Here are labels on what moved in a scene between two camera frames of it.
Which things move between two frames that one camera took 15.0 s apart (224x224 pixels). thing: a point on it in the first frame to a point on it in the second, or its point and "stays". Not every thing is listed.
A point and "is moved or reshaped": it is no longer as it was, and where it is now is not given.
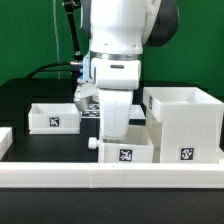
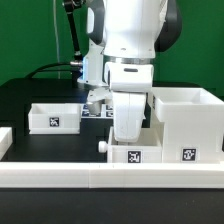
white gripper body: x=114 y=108 to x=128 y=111
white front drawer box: x=136 y=147 is moved or reshaped
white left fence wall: x=6 y=140 stays
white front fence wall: x=108 y=175 stays
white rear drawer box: x=54 y=119 stays
